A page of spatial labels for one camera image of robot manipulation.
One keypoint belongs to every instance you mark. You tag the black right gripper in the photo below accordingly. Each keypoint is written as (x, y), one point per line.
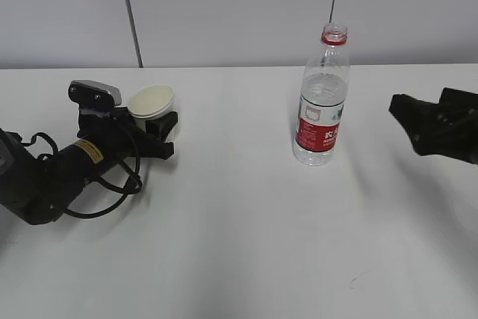
(447, 127)

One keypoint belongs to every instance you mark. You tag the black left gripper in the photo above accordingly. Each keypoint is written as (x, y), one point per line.
(104, 136)

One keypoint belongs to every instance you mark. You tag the white paper cup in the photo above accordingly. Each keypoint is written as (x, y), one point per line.
(151, 103)

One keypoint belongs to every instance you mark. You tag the Nongfu Spring water bottle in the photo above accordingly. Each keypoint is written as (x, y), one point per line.
(322, 97)

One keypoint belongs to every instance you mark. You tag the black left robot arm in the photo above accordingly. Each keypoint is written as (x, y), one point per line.
(39, 181)

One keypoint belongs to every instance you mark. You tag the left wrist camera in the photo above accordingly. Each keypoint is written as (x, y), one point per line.
(94, 96)

